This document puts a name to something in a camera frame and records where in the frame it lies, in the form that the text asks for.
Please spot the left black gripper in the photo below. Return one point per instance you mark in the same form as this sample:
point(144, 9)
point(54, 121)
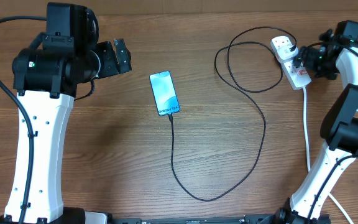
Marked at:
point(112, 66)

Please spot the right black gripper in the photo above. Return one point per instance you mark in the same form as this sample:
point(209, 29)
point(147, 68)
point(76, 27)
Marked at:
point(308, 56)

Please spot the blue Galaxy smartphone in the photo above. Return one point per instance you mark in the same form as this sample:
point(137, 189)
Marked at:
point(164, 93)

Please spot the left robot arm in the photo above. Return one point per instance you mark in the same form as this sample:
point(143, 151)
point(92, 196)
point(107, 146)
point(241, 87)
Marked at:
point(46, 76)

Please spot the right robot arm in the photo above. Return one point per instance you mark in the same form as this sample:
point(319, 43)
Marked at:
point(336, 54)

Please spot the white USB charger plug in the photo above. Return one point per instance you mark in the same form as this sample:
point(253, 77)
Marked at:
point(285, 53)

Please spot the white power strip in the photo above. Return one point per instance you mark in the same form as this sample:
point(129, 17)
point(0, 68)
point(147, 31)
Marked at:
point(298, 77)

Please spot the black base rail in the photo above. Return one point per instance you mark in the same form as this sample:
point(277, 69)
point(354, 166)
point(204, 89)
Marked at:
point(247, 219)

